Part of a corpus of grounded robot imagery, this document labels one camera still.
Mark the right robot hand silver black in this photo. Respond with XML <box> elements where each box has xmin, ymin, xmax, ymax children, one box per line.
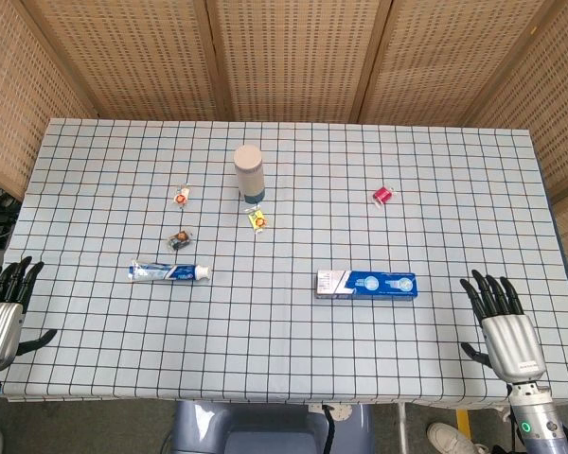
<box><xmin>459</xmin><ymin>269</ymin><xmax>548</xmax><ymax>383</ymax></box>

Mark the white table leg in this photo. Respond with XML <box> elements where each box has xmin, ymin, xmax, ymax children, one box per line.
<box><xmin>397</xmin><ymin>404</ymin><xmax>408</xmax><ymax>454</ymax></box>

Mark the blue toothpaste paper box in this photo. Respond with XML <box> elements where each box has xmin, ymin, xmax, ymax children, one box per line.
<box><xmin>315</xmin><ymin>269</ymin><xmax>418</xmax><ymax>301</ymax></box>

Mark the black cable on robot base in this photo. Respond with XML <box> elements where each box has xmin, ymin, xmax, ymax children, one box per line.
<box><xmin>322</xmin><ymin>405</ymin><xmax>338</xmax><ymax>454</ymax></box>

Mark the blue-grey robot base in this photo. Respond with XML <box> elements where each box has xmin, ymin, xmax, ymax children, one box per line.
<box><xmin>172</xmin><ymin>399</ymin><xmax>375</xmax><ymax>454</ymax></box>

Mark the yellow candy packet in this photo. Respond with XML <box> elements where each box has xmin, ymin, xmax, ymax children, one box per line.
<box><xmin>245</xmin><ymin>203</ymin><xmax>270</xmax><ymax>234</ymax></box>

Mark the beige cylindrical bottle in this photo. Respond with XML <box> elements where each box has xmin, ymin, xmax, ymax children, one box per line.
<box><xmin>232</xmin><ymin>145</ymin><xmax>266</xmax><ymax>204</ymax></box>

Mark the woven wooden folding screen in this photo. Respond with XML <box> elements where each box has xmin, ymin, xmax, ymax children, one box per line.
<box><xmin>0</xmin><ymin>0</ymin><xmax>568</xmax><ymax>304</ymax></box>

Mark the dark brown candy packet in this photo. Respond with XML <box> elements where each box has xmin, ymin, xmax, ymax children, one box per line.
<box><xmin>165</xmin><ymin>229</ymin><xmax>194</xmax><ymax>251</ymax></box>

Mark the blue white toothpaste tube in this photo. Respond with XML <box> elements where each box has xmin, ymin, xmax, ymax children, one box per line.
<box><xmin>128</xmin><ymin>259</ymin><xmax>213</xmax><ymax>284</ymax></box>

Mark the red candy packet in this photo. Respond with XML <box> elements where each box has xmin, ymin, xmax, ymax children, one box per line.
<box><xmin>371</xmin><ymin>185</ymin><xmax>398</xmax><ymax>208</ymax></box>

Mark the white shoe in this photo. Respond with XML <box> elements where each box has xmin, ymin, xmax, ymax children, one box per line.
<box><xmin>426</xmin><ymin>422</ymin><xmax>479</xmax><ymax>454</ymax></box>

